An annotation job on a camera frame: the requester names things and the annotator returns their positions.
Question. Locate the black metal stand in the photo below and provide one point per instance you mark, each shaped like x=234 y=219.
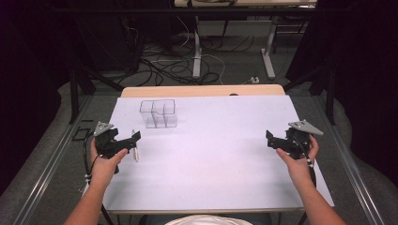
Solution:
x=325 y=90
x=76 y=90

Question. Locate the clear acrylic organizer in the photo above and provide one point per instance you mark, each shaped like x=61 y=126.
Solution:
x=158 y=114

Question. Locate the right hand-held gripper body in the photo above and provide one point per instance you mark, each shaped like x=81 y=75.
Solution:
x=297 y=143

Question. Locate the white desk leg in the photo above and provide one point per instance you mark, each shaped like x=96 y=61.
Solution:
x=196 y=53
x=269 y=53

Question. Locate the white table cover sheet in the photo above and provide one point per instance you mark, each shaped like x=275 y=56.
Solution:
x=203 y=156

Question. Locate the black rectangular frame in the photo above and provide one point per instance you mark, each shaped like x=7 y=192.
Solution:
x=80 y=133

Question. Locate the person's left hand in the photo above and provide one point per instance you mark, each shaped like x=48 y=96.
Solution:
x=101 y=170

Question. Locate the white plug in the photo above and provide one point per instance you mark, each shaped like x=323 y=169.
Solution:
x=255 y=80

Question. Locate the metal floor rail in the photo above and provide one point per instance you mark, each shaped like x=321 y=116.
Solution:
x=347 y=168
x=47 y=168

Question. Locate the person's white shirt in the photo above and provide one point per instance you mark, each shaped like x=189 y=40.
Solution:
x=208 y=220

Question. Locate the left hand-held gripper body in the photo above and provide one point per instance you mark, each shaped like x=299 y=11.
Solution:
x=106 y=143

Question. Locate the person's right hand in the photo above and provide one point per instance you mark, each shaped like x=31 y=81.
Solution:
x=298 y=170

